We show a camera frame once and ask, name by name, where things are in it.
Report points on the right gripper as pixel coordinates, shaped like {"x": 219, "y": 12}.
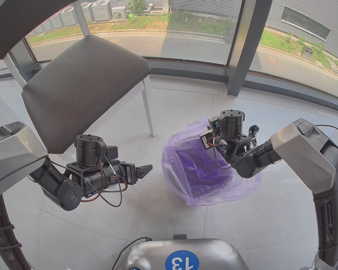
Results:
{"x": 207, "y": 141}

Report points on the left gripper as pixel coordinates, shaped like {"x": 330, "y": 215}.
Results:
{"x": 128, "y": 176}

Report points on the purple plastic bag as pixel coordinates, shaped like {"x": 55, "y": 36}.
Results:
{"x": 208, "y": 176}

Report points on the white trash bin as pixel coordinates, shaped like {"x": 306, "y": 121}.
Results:
{"x": 173, "y": 181}

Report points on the black plastic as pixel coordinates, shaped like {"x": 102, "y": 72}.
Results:
{"x": 254, "y": 129}

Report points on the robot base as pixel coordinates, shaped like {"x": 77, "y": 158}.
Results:
{"x": 157, "y": 254}

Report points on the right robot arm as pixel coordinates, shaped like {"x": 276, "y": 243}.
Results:
{"x": 301, "y": 150}

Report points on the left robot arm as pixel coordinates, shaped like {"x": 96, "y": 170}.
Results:
{"x": 14, "y": 148}

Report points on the grey padded chair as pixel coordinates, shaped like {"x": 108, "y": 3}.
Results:
{"x": 81, "y": 89}

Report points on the window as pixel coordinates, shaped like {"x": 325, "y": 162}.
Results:
{"x": 242, "y": 38}

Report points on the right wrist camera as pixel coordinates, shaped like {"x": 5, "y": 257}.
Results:
{"x": 213, "y": 121}

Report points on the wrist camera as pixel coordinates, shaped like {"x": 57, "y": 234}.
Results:
{"x": 112, "y": 152}
{"x": 213, "y": 121}

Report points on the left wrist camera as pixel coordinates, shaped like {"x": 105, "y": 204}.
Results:
{"x": 112, "y": 152}

